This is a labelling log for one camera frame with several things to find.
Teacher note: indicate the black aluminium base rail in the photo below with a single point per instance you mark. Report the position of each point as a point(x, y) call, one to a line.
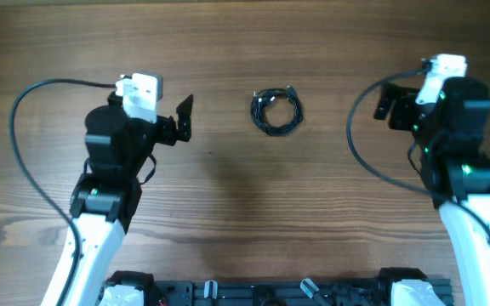
point(372, 291)

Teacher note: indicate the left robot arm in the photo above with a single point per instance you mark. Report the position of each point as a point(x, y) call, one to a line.
point(107, 194)

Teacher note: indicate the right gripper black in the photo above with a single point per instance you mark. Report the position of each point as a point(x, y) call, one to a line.
point(401, 110)

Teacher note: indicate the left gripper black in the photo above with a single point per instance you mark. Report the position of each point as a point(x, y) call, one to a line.
point(170, 128)

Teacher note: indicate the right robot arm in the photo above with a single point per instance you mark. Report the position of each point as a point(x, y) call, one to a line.
point(453, 168)

